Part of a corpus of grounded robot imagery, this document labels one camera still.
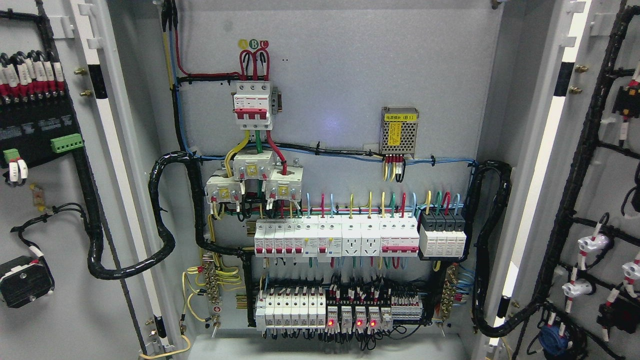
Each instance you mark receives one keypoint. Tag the grey cabinet door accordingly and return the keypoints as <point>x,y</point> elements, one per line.
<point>84,318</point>
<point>557,190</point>

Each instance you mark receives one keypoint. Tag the white current transformers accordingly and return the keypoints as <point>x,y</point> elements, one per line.
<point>254,171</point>

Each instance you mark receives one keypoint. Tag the white socket breaker row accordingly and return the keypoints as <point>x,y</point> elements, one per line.
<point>337,236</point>

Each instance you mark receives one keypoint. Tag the perforated metal power supply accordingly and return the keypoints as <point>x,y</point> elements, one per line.
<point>399,130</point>

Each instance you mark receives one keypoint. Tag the red white main breaker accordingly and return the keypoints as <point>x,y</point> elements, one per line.
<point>253,105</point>

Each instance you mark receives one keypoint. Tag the lower relay breaker row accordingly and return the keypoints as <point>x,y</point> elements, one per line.
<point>357,306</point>

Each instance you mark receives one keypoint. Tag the black surge protector modules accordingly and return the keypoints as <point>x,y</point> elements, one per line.
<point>442,237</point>

